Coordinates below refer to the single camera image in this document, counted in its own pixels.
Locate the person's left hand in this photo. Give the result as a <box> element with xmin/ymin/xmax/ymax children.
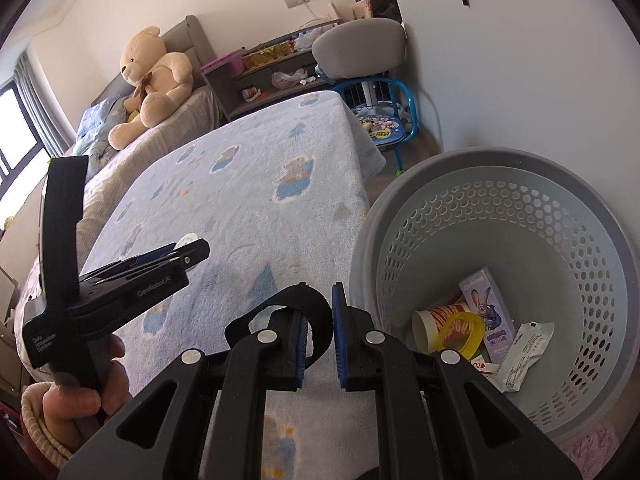
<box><xmin>42</xmin><ymin>332</ymin><xmax>134</xmax><ymax>454</ymax></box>

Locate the grey bedside shelf unit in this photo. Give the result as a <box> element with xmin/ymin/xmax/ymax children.
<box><xmin>201</xmin><ymin>19</ymin><xmax>346</xmax><ymax>121</ymax></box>

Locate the blue cartoon child chair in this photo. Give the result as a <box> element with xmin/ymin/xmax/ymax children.
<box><xmin>330</xmin><ymin>74</ymin><xmax>423</xmax><ymax>176</ymax></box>

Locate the purple cartoon carton box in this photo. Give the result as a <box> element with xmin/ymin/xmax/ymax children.
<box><xmin>459</xmin><ymin>266</ymin><xmax>517</xmax><ymax>363</ymax></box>

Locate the bed with beige sheet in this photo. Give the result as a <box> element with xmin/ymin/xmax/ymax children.
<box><xmin>0</xmin><ymin>85</ymin><xmax>223</xmax><ymax>311</ymax></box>

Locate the white wardrobe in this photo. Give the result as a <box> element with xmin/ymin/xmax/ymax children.
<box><xmin>350</xmin><ymin>0</ymin><xmax>640</xmax><ymax>171</ymax></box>

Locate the yellow plastic ring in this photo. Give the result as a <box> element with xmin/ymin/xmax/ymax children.
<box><xmin>434</xmin><ymin>311</ymin><xmax>487</xmax><ymax>361</ymax></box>

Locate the blue folded quilt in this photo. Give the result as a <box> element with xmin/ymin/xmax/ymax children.
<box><xmin>85</xmin><ymin>137</ymin><xmax>114</xmax><ymax>168</ymax></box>

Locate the gold foil bag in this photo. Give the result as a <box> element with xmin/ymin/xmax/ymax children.
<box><xmin>243</xmin><ymin>42</ymin><xmax>293</xmax><ymax>68</ymax></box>

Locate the window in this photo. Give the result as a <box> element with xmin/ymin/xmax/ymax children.
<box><xmin>0</xmin><ymin>80</ymin><xmax>51</xmax><ymax>196</ymax></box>

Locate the pink plastic box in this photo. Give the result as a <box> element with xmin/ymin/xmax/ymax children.
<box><xmin>201</xmin><ymin>50</ymin><xmax>246</xmax><ymax>77</ymax></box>

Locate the blue printed pillow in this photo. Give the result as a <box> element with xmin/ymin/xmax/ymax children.
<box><xmin>75</xmin><ymin>97</ymin><xmax>126</xmax><ymax>156</ymax></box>

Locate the red and white paper cup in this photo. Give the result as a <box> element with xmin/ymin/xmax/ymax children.
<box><xmin>411</xmin><ymin>301</ymin><xmax>473</xmax><ymax>353</ymax></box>

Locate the white and green packet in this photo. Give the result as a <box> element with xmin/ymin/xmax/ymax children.
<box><xmin>487</xmin><ymin>321</ymin><xmax>556</xmax><ymax>393</ymax></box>

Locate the grey chair backrest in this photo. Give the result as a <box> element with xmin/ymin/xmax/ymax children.
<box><xmin>311</xmin><ymin>17</ymin><xmax>408</xmax><ymax>81</ymax></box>

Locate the grey bed headboard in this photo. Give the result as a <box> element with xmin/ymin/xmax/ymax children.
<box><xmin>92</xmin><ymin>15</ymin><xmax>218</xmax><ymax>111</ymax></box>

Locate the pink plastic bag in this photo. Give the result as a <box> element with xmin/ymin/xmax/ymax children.
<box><xmin>271</xmin><ymin>69</ymin><xmax>307</xmax><ymax>89</ymax></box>

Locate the grey perforated plastic basket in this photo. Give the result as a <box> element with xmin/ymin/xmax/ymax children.
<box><xmin>348</xmin><ymin>147</ymin><xmax>640</xmax><ymax>453</ymax></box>

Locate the black band loop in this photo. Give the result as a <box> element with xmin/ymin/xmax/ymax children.
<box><xmin>224</xmin><ymin>282</ymin><xmax>335</xmax><ymax>358</ymax></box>

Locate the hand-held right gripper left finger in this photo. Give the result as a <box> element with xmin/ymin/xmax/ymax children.
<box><xmin>57</xmin><ymin>307</ymin><xmax>313</xmax><ymax>480</ymax></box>

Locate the grey curtain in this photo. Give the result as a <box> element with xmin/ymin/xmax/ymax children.
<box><xmin>12</xmin><ymin>52</ymin><xmax>76</xmax><ymax>157</ymax></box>

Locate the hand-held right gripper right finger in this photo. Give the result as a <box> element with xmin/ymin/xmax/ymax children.
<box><xmin>331</xmin><ymin>281</ymin><xmax>583</xmax><ymax>480</ymax></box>

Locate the large beige teddy bear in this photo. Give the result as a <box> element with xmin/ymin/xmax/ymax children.
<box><xmin>109</xmin><ymin>26</ymin><xmax>195</xmax><ymax>151</ymax></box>

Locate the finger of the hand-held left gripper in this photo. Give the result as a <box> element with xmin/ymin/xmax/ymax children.
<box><xmin>81</xmin><ymin>244</ymin><xmax>177</xmax><ymax>282</ymax></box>
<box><xmin>96</xmin><ymin>238</ymin><xmax>212</xmax><ymax>289</ymax></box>

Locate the pink fluffy cloth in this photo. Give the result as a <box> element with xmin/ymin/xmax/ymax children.
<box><xmin>557</xmin><ymin>417</ymin><xmax>621</xmax><ymax>476</ymax></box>

